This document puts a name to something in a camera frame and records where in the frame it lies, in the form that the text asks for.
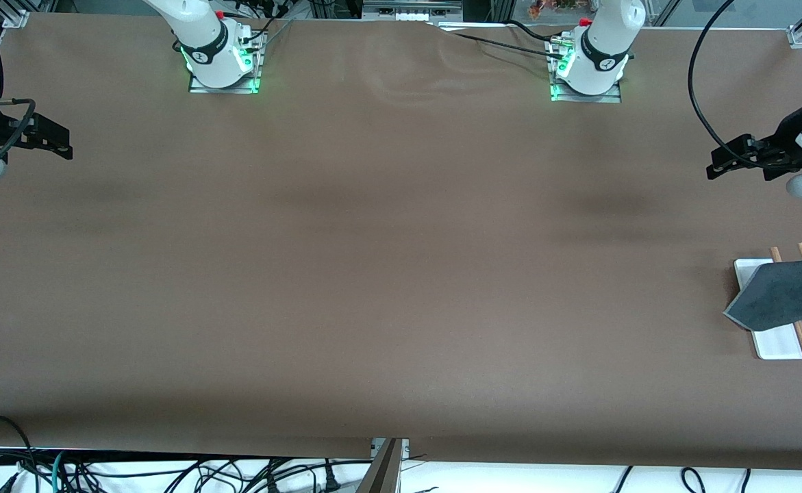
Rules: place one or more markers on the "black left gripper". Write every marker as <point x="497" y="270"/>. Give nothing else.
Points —
<point x="789" y="139"/>

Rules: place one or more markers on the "grey towel with pink side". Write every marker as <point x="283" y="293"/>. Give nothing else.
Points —
<point x="784" y="294"/>

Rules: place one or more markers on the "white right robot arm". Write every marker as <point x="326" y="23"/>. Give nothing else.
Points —
<point x="202" y="41"/>

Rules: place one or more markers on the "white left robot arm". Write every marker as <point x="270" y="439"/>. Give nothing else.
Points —
<point x="603" y="48"/>

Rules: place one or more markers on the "white power strip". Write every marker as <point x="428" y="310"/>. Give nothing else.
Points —
<point x="411" y="9"/>

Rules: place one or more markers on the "dark diagonal support beam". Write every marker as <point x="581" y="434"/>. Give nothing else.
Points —
<point x="380" y="472"/>

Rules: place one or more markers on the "white rack base plate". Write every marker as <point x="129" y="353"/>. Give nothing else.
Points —
<point x="777" y="342"/>

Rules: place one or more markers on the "silver table edge bracket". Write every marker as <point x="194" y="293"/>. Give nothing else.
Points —
<point x="400" y="446"/>

